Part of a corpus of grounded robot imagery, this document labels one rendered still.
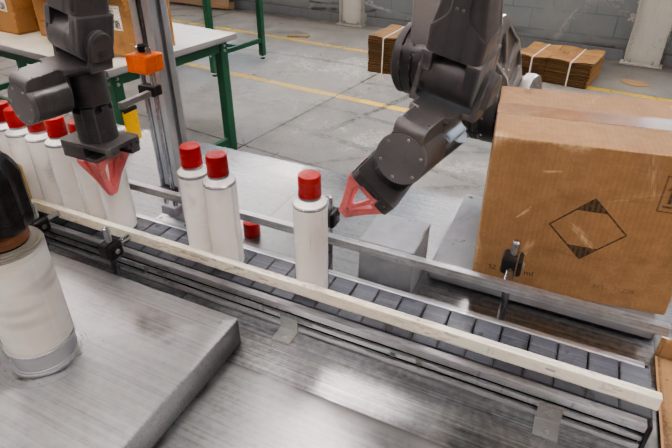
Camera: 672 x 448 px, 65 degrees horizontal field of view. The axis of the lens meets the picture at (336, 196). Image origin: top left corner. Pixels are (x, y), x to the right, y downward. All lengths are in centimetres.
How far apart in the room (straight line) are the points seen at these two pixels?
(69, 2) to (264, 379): 56
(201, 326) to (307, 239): 20
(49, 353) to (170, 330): 15
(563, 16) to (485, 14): 544
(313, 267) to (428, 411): 26
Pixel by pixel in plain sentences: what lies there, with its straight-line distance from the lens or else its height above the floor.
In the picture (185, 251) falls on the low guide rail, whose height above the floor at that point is 91.
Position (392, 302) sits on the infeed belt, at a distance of 83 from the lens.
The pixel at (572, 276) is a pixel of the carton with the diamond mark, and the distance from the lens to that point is 93.
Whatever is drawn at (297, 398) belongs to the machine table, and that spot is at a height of 83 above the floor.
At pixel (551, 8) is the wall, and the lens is 598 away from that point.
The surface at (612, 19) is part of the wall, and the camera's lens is 591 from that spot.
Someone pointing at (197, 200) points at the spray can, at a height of 100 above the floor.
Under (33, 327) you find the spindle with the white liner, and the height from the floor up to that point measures 96.
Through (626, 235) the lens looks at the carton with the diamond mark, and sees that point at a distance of 90.
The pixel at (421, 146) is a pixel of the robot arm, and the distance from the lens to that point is 53.
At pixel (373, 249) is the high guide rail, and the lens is 80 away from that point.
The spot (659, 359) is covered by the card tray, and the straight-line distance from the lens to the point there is 94.
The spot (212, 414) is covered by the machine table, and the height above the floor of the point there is 83.
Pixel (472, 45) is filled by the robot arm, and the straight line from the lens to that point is 55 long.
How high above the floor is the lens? 143
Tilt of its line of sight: 30 degrees down
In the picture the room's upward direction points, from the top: straight up
